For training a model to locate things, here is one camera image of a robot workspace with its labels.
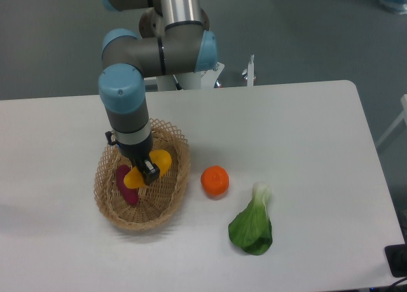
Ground orange tangerine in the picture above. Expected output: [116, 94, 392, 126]
[200, 165, 230, 199]

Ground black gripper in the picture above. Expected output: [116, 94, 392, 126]
[105, 131, 159, 184]

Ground white table leg frame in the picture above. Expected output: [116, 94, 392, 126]
[375, 94, 406, 151]

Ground woven wicker basket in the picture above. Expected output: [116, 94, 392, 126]
[93, 119, 190, 231]

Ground white mounting frame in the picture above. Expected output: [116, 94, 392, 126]
[144, 54, 259, 92]

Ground purple sweet potato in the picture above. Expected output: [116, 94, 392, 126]
[116, 165, 139, 205]

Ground yellow mango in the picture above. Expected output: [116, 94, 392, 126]
[123, 149, 172, 189]

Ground black device at edge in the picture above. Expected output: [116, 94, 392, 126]
[384, 244, 406, 277]

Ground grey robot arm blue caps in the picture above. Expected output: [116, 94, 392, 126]
[98, 0, 218, 185]

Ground green bok choy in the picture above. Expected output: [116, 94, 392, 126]
[228, 182, 273, 256]

